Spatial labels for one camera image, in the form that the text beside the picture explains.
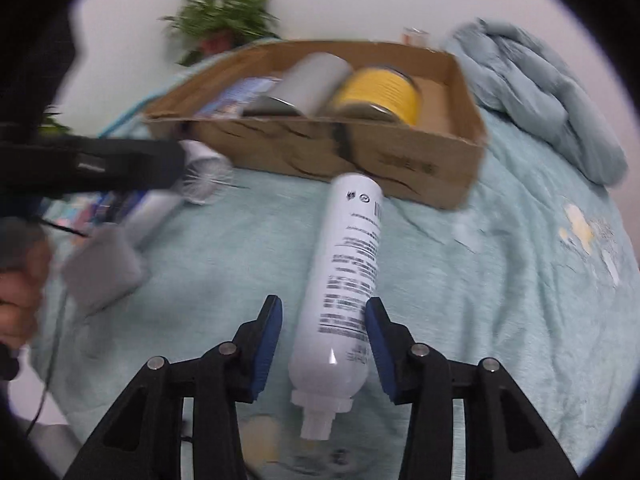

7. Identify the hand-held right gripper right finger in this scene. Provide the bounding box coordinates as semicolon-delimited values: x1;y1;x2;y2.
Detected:
364;296;581;480

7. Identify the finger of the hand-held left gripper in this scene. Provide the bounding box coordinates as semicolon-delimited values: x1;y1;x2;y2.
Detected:
120;139;187;193

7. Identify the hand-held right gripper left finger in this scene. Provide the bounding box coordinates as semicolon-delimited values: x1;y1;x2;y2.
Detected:
62;295;283;480

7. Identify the white hair dryer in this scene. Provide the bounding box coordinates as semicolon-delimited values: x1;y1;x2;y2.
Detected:
120;140;236;253

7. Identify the dark printed box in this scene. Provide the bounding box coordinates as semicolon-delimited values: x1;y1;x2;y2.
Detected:
50;192;146;246

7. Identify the white plastic bottle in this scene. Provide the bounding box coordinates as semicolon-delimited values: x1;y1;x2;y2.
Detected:
290;171;385;442

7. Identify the light grey rectangular box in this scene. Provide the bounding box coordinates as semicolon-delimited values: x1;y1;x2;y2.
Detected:
62;225;151;313

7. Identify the colourful cartoon printed box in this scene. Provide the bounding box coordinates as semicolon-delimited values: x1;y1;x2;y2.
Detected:
197;76;283;117

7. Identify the silver metal can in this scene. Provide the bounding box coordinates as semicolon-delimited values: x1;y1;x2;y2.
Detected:
242;52;353;118

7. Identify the wide cardboard tray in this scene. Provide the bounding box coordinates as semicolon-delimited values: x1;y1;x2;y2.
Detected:
142;39;488;211

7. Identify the yellow label jar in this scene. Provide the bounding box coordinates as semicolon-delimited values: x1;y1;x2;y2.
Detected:
327;65;421;127

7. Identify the person's left hand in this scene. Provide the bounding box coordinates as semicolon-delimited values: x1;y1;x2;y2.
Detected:
0;247;53;356

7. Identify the small potted green plant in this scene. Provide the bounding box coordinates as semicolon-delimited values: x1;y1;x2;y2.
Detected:
160;0;281;67

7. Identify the small orange jar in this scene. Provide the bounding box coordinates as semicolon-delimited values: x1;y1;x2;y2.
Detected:
402;26;431;48

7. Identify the light blue quilt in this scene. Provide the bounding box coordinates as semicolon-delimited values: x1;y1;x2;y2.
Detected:
445;17;630;186

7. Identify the thin black cable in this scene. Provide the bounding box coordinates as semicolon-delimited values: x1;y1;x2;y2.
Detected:
22;280;71;436

